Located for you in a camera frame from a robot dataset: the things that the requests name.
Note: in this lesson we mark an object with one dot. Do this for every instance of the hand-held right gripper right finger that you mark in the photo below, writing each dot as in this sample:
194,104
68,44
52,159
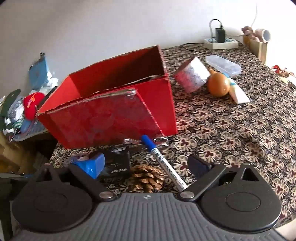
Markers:
196,165

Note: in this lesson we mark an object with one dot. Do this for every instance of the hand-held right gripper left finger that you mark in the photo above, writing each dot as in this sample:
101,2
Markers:
92,165

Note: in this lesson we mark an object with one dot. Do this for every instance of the clear tape roll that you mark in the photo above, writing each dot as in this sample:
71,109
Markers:
81,158

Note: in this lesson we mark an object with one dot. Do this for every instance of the small black box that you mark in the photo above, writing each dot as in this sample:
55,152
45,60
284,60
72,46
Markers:
116,162

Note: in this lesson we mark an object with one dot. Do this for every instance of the blue capped marker pen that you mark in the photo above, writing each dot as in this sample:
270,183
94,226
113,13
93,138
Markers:
161,160

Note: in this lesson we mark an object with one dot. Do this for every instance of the silver metal clip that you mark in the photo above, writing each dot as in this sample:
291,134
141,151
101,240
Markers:
131,141

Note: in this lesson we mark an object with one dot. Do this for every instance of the red cardboard box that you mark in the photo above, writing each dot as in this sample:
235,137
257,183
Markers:
104,120

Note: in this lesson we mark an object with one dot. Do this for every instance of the large brown pine cone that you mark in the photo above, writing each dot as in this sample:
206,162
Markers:
145,178

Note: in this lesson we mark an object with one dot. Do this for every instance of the blue patterned mat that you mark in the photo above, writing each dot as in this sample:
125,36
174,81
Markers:
32,131

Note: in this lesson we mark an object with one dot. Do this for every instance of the white tube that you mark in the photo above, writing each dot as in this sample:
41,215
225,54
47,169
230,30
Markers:
239,95

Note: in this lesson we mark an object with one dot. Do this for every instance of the orange gourd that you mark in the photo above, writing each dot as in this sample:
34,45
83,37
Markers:
217,85

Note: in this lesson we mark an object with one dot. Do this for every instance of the white crumpled plastic bag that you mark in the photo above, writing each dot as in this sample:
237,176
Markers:
52,81

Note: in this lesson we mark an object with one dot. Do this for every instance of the clear plastic case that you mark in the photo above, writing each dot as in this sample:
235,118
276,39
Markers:
223,63

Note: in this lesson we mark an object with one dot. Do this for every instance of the green cloth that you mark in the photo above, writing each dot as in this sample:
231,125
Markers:
9,102

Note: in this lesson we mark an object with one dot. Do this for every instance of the blue bag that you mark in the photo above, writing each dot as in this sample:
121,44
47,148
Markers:
38,73

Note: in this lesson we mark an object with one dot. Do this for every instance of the white power strip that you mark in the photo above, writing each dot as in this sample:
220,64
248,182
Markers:
219,44

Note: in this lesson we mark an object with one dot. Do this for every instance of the red ribbon ornament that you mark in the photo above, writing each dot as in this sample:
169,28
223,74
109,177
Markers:
283,70

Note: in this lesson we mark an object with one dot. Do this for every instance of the black charger adapter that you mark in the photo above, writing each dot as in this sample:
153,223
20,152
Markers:
220,35

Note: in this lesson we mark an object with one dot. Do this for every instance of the wooden box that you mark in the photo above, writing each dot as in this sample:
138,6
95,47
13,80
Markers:
256,47

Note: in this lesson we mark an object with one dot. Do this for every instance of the pink plush toy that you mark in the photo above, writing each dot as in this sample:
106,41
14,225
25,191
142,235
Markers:
248,31

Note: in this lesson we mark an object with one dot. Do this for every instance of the white roll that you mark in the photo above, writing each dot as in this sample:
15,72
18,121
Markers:
263,34

